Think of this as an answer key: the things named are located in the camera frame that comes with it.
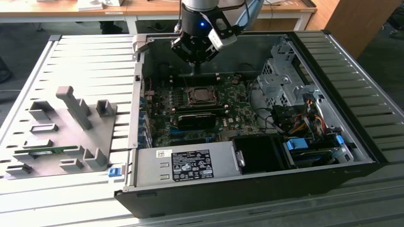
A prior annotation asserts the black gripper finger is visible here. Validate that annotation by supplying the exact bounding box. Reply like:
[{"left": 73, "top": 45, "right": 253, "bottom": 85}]
[
  {"left": 173, "top": 37, "right": 198, "bottom": 76},
  {"left": 197, "top": 46, "right": 221, "bottom": 76}
]

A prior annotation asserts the silver CPU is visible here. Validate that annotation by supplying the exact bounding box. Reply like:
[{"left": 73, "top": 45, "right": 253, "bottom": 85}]
[{"left": 193, "top": 89, "right": 215, "bottom": 102}]

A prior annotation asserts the metal socket cover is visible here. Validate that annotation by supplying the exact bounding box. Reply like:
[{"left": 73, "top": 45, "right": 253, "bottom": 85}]
[{"left": 189, "top": 87, "right": 221, "bottom": 106}]

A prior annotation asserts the black bag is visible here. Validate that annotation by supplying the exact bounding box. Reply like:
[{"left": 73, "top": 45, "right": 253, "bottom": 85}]
[{"left": 99, "top": 21, "right": 125, "bottom": 35}]

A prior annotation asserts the black RAM slot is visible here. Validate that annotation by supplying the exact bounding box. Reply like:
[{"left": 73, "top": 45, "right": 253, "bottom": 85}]
[{"left": 175, "top": 105, "right": 229, "bottom": 114}]

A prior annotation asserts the silver metal drive cage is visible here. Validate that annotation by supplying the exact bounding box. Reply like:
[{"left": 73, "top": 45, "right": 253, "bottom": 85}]
[{"left": 257, "top": 39, "right": 326, "bottom": 107}]

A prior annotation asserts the green motherboard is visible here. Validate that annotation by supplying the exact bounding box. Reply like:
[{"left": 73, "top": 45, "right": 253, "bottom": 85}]
[{"left": 139, "top": 78, "right": 273, "bottom": 148}]

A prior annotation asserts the light wooden desk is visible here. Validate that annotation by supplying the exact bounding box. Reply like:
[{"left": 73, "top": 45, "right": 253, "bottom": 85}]
[
  {"left": 126, "top": 0, "right": 319, "bottom": 31},
  {"left": 0, "top": 0, "right": 138, "bottom": 24}
]

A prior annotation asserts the white paper stack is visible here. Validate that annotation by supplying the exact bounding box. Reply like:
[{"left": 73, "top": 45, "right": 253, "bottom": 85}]
[{"left": 78, "top": 0, "right": 106, "bottom": 11}]

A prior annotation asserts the black fan shroud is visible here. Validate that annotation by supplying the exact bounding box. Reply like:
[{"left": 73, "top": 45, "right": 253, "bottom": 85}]
[{"left": 233, "top": 136, "right": 298, "bottom": 175}]

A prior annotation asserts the brown wooden cabinet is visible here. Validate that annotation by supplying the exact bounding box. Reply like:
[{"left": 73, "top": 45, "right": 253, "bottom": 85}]
[{"left": 305, "top": 0, "right": 399, "bottom": 60}]

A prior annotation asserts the blue disk carrier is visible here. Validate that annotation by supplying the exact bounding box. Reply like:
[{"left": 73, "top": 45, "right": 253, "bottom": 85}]
[{"left": 285, "top": 138, "right": 310, "bottom": 151}]

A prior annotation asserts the silver power supply unit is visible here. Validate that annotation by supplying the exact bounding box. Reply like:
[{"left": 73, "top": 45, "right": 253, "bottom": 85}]
[{"left": 134, "top": 141, "right": 245, "bottom": 190}]

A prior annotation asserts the grey parts rack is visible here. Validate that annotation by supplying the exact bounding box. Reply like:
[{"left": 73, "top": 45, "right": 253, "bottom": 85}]
[{"left": 6, "top": 85, "right": 119, "bottom": 182}]

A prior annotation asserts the green RAM stick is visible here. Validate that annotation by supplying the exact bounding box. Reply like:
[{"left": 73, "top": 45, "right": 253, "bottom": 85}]
[{"left": 14, "top": 145, "right": 79, "bottom": 158}]

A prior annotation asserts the black open PC case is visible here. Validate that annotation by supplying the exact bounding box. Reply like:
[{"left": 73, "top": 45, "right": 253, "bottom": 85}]
[{"left": 114, "top": 30, "right": 390, "bottom": 219}]

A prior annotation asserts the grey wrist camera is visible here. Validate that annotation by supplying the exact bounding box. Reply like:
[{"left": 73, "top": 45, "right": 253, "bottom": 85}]
[{"left": 199, "top": 11, "right": 238, "bottom": 46}]

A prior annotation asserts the coloured power wire bundle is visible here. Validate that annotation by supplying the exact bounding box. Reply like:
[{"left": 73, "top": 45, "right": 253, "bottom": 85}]
[{"left": 293, "top": 113, "right": 326, "bottom": 135}]

